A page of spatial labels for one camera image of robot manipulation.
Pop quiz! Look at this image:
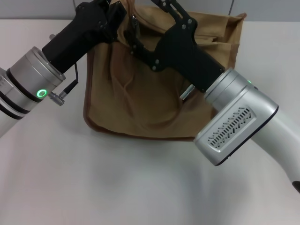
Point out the right gripper cable with connectors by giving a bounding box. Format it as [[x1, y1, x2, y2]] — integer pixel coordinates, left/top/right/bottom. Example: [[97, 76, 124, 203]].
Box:
[[179, 84, 196, 99]]

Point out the gripper cable with connectors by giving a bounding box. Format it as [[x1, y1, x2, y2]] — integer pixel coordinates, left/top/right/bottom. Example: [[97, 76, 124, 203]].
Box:
[[179, 84, 196, 99], [47, 33, 80, 103]]

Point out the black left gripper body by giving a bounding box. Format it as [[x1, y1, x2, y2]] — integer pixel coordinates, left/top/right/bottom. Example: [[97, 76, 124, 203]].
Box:
[[42, 0, 113, 74]]

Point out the left gripper cable with connectors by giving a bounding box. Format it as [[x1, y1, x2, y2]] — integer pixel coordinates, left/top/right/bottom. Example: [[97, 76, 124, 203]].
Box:
[[47, 33, 80, 103]]

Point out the silver metal zipper pull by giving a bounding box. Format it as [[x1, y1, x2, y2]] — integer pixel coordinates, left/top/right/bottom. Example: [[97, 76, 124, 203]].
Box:
[[130, 14, 142, 38]]

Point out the khaki canvas food bag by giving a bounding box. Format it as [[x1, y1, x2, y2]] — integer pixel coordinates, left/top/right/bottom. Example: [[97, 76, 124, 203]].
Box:
[[83, 0, 248, 144]]

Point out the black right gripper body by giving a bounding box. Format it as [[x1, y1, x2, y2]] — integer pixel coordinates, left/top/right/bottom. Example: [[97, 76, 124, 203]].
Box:
[[153, 18, 226, 94]]

